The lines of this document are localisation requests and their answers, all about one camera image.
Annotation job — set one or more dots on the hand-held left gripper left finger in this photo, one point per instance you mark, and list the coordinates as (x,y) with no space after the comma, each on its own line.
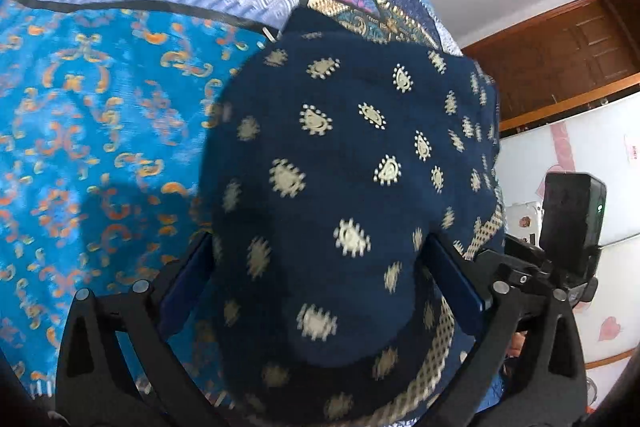
(182,287)

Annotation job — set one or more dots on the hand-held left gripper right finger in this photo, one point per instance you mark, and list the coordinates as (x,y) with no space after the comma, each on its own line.
(462,277)

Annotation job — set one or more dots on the navy patterned garment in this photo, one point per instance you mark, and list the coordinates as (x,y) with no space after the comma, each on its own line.
(340,157)

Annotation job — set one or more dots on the small white printed box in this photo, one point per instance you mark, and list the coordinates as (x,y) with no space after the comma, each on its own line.
(525,219)

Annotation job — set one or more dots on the white panel with pink stickers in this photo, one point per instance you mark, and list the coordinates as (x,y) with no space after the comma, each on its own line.
(615,147)

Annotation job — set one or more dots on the blue patchwork bedsheet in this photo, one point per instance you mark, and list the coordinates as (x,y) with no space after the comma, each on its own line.
(100,107)

